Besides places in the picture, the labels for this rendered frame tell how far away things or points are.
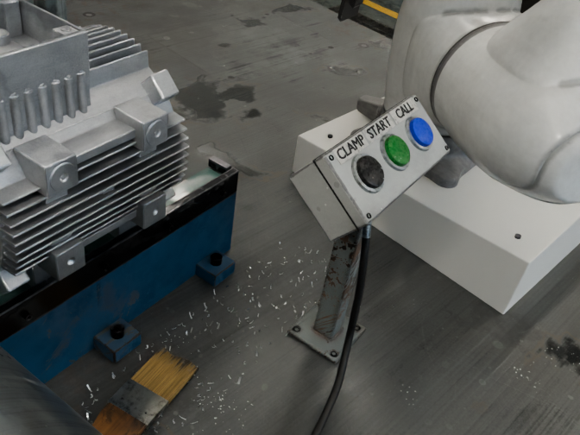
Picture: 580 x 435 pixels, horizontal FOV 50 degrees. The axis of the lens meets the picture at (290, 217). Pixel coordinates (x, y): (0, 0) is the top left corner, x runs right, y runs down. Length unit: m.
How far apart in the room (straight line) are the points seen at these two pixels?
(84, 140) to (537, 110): 0.44
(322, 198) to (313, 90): 0.74
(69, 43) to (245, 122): 0.62
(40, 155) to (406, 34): 0.53
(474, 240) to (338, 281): 0.22
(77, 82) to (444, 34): 0.46
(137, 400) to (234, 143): 0.52
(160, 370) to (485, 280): 0.43
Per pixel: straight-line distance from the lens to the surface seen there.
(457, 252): 0.86
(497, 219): 0.87
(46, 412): 0.29
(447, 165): 0.92
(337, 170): 0.53
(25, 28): 0.62
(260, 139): 1.08
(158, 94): 0.60
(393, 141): 0.58
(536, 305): 0.91
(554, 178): 0.69
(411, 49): 0.87
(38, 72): 0.53
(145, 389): 0.68
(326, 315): 0.73
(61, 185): 0.52
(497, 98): 0.72
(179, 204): 0.71
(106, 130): 0.57
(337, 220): 0.54
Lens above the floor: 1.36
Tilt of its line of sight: 38 degrees down
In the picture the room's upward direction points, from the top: 10 degrees clockwise
